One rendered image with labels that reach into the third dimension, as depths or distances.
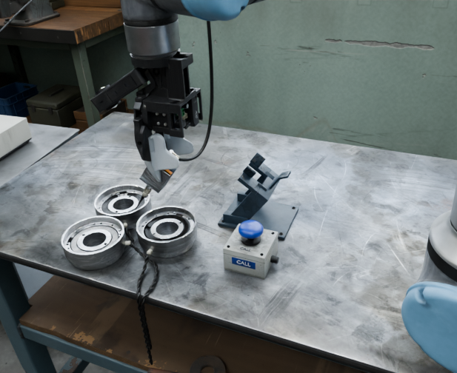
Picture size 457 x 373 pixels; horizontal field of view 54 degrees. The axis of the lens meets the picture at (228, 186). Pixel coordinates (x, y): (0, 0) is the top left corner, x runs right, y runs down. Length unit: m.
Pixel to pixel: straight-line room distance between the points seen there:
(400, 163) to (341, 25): 1.25
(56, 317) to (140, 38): 0.68
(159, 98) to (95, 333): 0.56
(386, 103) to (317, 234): 1.54
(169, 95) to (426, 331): 0.45
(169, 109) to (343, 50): 1.66
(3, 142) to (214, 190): 0.76
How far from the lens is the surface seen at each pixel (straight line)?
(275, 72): 2.36
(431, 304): 0.46
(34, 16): 2.40
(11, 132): 1.51
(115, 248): 0.77
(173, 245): 0.76
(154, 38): 0.64
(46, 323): 1.10
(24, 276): 1.77
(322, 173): 1.00
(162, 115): 0.68
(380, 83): 2.27
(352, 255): 0.79
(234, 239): 0.73
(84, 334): 1.04
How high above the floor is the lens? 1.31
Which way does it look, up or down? 33 degrees down
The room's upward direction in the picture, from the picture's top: 3 degrees counter-clockwise
